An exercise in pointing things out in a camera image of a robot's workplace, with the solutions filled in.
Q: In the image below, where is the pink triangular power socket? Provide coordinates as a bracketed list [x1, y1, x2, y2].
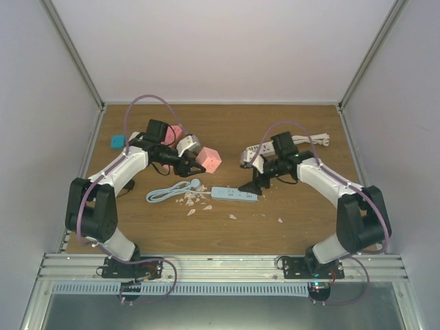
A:
[162, 125, 183, 148]

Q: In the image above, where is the white power cord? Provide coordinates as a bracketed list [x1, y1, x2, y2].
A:
[291, 133, 331, 147]

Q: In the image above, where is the black charger plug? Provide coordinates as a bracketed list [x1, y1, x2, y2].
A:
[116, 179, 135, 198]

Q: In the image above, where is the grey slotted cable duct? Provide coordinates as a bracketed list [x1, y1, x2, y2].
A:
[52, 281, 309, 297]

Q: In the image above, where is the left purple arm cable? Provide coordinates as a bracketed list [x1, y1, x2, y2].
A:
[76, 94, 193, 259]

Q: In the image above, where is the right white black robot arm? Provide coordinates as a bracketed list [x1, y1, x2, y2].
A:
[239, 132, 392, 278]

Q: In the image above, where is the blue cube adapter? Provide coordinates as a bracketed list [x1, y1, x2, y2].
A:
[110, 135, 125, 150]

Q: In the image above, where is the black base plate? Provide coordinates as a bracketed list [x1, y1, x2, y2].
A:
[96, 257, 164, 281]
[274, 255, 345, 280]

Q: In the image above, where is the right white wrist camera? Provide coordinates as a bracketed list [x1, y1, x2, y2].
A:
[239, 150, 265, 174]

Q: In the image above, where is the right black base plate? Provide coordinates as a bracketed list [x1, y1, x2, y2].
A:
[274, 255, 345, 280]

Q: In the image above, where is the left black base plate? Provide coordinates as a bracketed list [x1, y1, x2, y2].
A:
[96, 257, 164, 281]

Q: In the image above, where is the pink block socket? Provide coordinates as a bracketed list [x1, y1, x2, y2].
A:
[196, 147, 222, 174]

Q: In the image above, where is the light blue cable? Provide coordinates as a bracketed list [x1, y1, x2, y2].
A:
[146, 178, 211, 204]

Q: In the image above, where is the aluminium frame rail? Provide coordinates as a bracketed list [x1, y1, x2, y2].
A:
[37, 254, 408, 283]

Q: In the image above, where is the light blue power strip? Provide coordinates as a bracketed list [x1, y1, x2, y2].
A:
[210, 186, 258, 203]

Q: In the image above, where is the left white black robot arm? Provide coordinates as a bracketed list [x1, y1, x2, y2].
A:
[65, 120, 206, 278]

